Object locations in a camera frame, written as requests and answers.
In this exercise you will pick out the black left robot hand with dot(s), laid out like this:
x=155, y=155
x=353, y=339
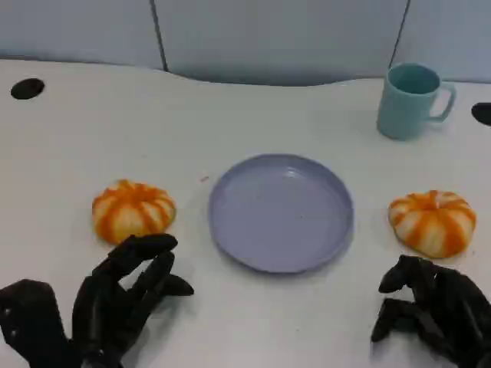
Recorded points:
x=99, y=306

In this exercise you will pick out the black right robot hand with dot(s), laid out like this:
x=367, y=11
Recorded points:
x=452, y=306

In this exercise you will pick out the orange white toy bread roll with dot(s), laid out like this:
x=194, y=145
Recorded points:
x=130, y=211
x=433, y=226

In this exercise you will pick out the lilac plate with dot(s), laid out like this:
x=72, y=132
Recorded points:
x=280, y=214

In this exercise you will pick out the pale green mug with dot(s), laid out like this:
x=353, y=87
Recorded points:
x=403, y=111

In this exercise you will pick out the grey-blue partition panel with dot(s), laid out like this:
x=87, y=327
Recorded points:
x=452, y=30
x=276, y=34
x=76, y=27

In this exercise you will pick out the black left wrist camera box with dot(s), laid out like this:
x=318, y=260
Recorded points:
x=30, y=322

